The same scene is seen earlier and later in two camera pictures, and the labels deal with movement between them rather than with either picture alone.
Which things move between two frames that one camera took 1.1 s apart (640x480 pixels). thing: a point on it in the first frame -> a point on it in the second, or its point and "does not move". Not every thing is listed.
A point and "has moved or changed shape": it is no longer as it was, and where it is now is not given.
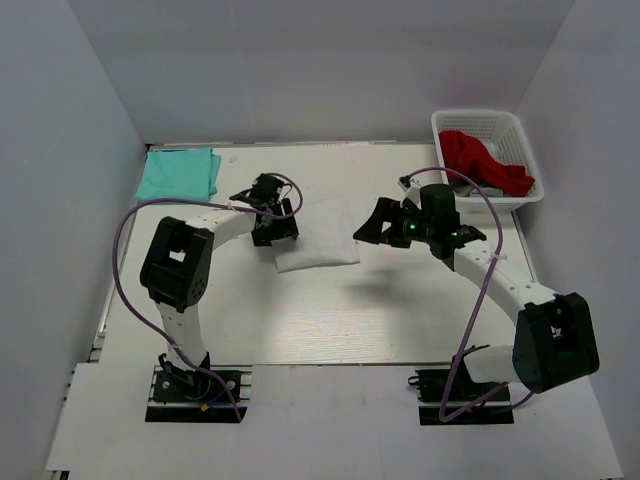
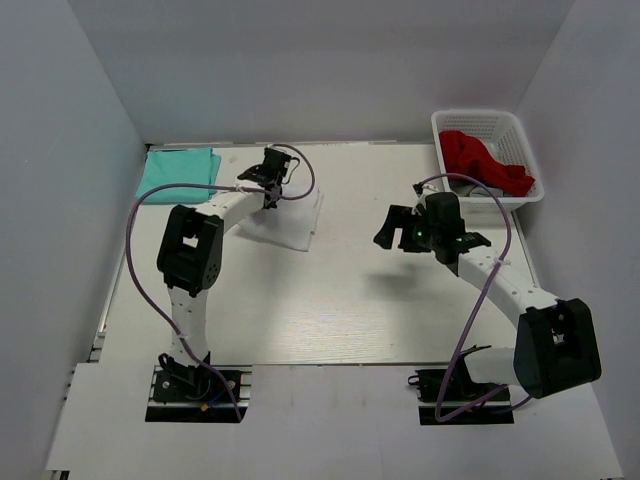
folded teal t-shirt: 186,174 does not move
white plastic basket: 502,132 does not move
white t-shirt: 326,237 has moved or changed shape
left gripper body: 277,224 -> 271,205
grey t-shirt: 463,189 does not move
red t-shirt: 469,155 does not move
